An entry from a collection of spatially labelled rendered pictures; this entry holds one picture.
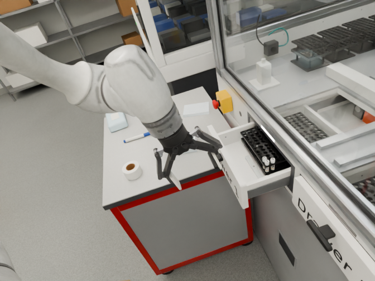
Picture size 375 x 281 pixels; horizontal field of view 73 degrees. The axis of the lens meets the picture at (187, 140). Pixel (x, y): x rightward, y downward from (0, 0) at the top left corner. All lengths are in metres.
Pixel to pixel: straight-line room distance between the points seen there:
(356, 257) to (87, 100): 0.64
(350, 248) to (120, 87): 0.55
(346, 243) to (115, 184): 0.77
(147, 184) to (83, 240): 1.09
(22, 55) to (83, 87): 0.15
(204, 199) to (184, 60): 0.78
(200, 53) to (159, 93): 0.97
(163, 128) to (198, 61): 0.96
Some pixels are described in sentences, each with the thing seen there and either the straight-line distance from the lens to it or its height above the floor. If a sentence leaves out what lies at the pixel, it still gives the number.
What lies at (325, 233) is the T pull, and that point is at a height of 0.91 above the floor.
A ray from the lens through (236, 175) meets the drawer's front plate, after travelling 0.70.
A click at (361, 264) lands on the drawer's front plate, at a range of 0.62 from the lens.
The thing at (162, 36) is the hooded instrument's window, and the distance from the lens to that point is 1.43.
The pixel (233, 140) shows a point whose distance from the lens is 0.92.
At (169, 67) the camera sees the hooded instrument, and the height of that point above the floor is 0.89.
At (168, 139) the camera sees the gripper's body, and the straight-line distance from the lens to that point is 0.60.
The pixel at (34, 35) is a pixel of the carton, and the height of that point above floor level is 0.75.
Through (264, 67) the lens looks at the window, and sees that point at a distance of 0.74.
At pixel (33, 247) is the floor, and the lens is 2.21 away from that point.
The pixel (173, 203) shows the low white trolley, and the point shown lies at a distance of 1.07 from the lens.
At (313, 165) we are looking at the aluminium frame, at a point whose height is 0.99.
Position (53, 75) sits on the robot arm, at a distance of 0.59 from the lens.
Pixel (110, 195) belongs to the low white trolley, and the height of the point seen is 0.76.
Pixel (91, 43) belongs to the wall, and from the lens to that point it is 4.84.
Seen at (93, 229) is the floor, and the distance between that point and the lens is 2.00.
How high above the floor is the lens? 1.46
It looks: 40 degrees down
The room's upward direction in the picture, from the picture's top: 16 degrees counter-clockwise
